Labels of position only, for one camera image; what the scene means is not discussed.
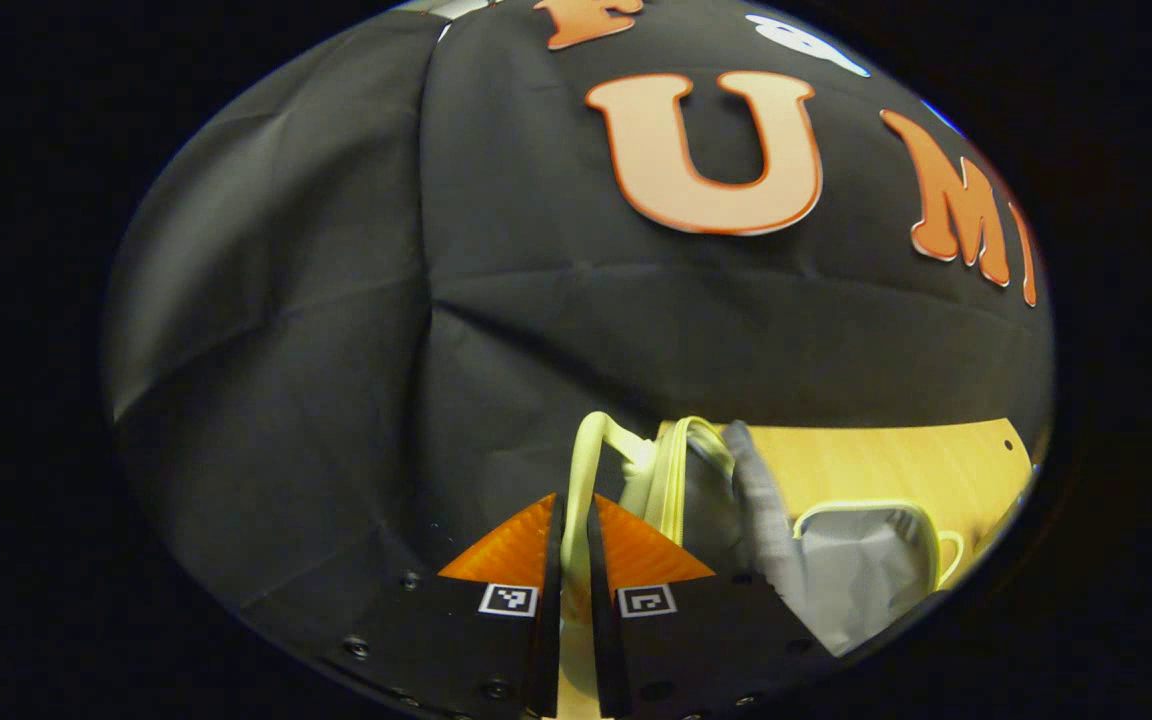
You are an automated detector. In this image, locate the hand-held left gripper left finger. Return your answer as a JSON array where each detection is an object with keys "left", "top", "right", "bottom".
[{"left": 321, "top": 492, "right": 565, "bottom": 719}]

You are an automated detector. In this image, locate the cream yellow suitcase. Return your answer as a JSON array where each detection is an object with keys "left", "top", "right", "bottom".
[{"left": 556, "top": 410, "right": 967, "bottom": 720}]

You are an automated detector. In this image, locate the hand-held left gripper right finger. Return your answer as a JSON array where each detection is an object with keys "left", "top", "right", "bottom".
[{"left": 586, "top": 492, "right": 837, "bottom": 719}]

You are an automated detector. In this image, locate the black backdrop cloth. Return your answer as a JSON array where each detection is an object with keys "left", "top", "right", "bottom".
[{"left": 101, "top": 0, "right": 1055, "bottom": 641}]

